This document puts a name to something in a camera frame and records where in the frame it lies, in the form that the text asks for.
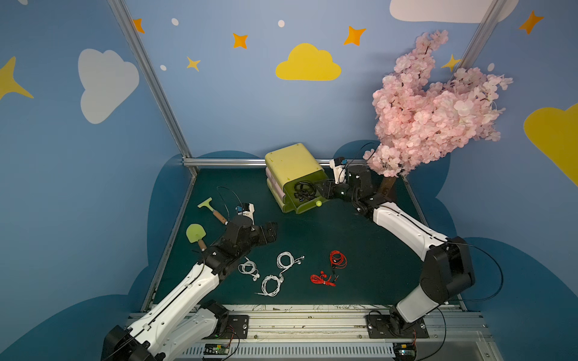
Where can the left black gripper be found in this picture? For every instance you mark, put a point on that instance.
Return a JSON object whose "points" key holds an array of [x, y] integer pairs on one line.
{"points": [[266, 232]]}

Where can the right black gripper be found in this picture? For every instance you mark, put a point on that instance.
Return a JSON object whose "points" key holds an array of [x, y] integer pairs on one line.
{"points": [[327, 189]]}

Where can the black earphones coil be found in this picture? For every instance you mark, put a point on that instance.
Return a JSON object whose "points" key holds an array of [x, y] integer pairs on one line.
{"points": [[307, 185], [303, 195]]}

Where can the green drawer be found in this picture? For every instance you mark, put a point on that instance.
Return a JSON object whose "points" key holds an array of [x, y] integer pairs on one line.
{"points": [[290, 203]]}

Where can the green three-drawer cabinet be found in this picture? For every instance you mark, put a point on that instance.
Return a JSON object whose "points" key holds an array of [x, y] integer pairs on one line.
{"points": [[287, 164]]}

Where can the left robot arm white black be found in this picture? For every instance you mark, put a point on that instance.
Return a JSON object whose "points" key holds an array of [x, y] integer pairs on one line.
{"points": [[167, 330]]}

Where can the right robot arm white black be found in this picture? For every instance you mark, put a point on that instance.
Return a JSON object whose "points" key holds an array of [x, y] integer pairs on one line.
{"points": [[447, 265]]}

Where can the white earphones left coil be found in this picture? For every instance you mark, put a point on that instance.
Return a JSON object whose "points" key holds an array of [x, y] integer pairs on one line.
{"points": [[249, 267]]}

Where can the white earphones coil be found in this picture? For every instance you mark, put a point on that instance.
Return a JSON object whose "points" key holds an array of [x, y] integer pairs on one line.
{"points": [[249, 267], [287, 260], [271, 286]]}

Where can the white earphones upper coil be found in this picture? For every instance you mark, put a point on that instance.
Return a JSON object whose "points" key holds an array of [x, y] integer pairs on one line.
{"points": [[287, 260]]}

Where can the white earphones lower coil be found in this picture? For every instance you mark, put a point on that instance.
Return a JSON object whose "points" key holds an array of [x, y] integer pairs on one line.
{"points": [[271, 286]]}

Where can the red earphones upper coil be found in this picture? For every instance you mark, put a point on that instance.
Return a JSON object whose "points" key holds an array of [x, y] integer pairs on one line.
{"points": [[338, 260]]}

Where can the red earphones lower bundle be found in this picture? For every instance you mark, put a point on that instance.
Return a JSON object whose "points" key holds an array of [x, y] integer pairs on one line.
{"points": [[324, 279]]}

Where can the pink blossom artificial tree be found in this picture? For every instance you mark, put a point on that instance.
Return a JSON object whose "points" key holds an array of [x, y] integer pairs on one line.
{"points": [[419, 121]]}

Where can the left green circuit board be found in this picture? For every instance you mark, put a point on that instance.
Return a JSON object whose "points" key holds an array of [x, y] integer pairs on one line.
{"points": [[216, 350]]}

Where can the green circuit board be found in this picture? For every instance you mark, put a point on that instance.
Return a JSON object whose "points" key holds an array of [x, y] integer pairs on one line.
{"points": [[404, 352], [216, 350]]}

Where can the right green circuit board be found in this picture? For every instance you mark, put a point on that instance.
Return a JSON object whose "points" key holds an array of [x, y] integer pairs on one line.
{"points": [[404, 352]]}

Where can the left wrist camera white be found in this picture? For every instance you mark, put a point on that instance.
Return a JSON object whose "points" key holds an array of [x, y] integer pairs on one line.
{"points": [[246, 209]]}

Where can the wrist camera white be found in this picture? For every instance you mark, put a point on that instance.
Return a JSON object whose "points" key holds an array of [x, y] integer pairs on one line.
{"points": [[246, 209], [338, 166]]}

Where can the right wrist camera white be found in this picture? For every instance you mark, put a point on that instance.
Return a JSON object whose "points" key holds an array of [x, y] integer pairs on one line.
{"points": [[338, 166]]}

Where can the green round paddle wooden handle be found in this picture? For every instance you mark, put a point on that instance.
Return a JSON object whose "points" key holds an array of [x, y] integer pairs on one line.
{"points": [[195, 234]]}

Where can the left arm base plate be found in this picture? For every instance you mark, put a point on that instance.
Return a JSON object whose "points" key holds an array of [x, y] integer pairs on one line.
{"points": [[227, 326]]}

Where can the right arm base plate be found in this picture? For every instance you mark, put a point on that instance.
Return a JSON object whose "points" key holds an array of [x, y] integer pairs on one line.
{"points": [[385, 326]]}

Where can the aluminium rail front frame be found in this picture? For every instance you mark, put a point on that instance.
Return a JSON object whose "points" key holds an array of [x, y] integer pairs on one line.
{"points": [[339, 332]]}

